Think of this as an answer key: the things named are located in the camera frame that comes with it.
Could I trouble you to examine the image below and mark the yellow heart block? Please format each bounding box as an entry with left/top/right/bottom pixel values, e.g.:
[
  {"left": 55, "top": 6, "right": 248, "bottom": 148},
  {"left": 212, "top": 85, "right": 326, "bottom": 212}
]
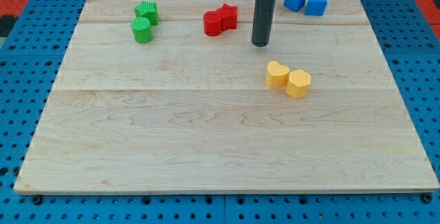
[{"left": 265, "top": 60, "right": 290, "bottom": 89}]

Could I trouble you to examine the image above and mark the light wooden board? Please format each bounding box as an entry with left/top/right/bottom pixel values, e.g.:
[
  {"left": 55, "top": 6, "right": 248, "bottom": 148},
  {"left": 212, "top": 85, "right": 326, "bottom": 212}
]
[{"left": 14, "top": 0, "right": 439, "bottom": 195}]

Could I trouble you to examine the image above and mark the yellow hexagon block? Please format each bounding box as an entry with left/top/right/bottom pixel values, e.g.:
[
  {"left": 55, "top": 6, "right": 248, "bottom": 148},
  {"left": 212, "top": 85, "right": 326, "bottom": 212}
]
[{"left": 285, "top": 69, "right": 311, "bottom": 99}]

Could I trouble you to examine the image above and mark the red cylinder block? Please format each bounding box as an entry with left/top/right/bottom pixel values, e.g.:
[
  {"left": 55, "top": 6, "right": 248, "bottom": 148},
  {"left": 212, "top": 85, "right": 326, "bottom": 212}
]
[{"left": 203, "top": 10, "right": 223, "bottom": 36}]

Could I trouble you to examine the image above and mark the red star block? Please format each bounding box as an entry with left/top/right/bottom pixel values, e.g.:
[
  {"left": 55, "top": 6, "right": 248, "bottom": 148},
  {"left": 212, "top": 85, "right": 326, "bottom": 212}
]
[{"left": 217, "top": 3, "right": 238, "bottom": 31}]

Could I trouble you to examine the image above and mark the green cylinder block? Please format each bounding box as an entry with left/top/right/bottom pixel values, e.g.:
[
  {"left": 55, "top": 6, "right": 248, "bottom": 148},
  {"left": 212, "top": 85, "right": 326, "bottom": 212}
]
[{"left": 131, "top": 17, "right": 153, "bottom": 43}]

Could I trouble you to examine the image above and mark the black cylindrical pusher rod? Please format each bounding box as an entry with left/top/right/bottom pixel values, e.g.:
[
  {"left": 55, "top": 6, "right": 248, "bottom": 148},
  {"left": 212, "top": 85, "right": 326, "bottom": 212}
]
[{"left": 252, "top": 0, "right": 276, "bottom": 47}]

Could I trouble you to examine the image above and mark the green star block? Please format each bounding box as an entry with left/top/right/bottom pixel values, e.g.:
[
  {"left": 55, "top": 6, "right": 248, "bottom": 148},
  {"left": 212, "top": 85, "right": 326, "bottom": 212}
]
[{"left": 134, "top": 1, "right": 159, "bottom": 25}]

